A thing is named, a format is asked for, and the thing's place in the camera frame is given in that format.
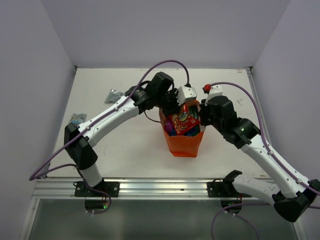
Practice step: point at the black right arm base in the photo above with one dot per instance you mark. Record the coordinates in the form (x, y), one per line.
(223, 188)

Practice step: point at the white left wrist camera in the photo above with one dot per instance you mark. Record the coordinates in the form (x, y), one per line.
(186, 94)

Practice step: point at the blue Burts crisps bag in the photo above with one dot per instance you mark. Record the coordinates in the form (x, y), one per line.
(193, 132)

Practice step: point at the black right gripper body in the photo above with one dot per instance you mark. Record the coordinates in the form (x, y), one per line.
(206, 118)

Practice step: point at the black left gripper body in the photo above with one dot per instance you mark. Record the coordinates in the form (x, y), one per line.
(168, 102)

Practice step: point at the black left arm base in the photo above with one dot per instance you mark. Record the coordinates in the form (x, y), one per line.
(112, 188)

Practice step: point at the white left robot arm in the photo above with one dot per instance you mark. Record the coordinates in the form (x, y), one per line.
(81, 139)

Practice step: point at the orange paper bag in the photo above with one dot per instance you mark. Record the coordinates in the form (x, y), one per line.
(180, 145)

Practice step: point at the aluminium table edge rail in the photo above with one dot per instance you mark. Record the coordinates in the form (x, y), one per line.
(256, 97)

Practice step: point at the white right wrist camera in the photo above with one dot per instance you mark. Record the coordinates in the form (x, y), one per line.
(212, 91)

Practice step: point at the aluminium front mounting rail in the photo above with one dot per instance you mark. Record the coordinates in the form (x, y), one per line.
(54, 188)

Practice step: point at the light blue snack packet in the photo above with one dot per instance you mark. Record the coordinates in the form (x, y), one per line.
(77, 119)

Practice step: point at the green snack bag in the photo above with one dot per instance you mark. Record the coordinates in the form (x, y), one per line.
(194, 112)

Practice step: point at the red snack packet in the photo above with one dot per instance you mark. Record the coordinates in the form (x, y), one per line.
(183, 122)

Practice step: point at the silver grey snack packet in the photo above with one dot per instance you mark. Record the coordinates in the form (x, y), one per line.
(113, 96)

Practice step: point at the purple snack bag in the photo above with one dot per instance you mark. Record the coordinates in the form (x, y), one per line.
(168, 126)

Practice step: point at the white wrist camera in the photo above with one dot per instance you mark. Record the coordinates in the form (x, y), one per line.
(212, 91)
(186, 94)

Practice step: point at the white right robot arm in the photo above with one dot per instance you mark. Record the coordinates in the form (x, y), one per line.
(290, 193)

